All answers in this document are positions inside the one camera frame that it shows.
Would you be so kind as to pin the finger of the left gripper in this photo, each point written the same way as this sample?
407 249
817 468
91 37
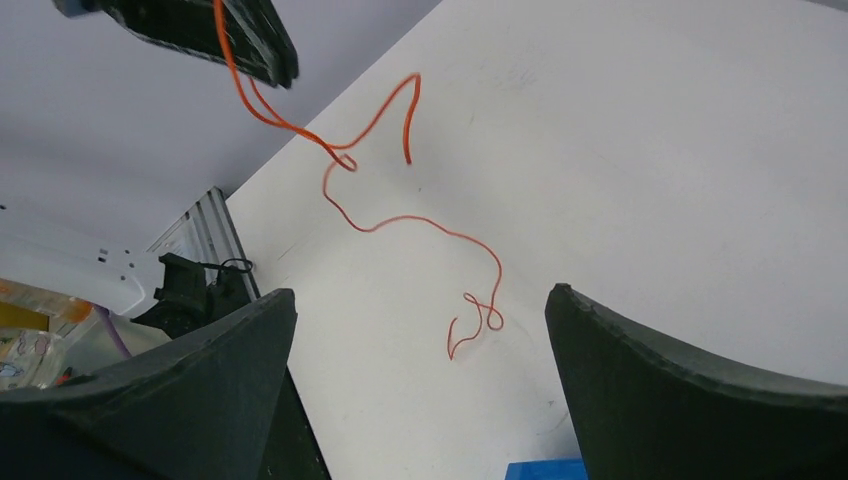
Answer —
259 42

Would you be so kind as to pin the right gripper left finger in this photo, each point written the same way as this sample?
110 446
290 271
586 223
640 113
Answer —
216 403

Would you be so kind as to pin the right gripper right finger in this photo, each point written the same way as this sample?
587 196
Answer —
645 405

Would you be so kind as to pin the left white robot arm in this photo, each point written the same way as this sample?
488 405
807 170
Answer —
59 85

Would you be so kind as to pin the blue plastic compartment bin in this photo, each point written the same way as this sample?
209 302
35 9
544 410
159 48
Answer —
560 469

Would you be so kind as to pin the aluminium frame rail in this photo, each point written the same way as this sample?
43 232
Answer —
206 233

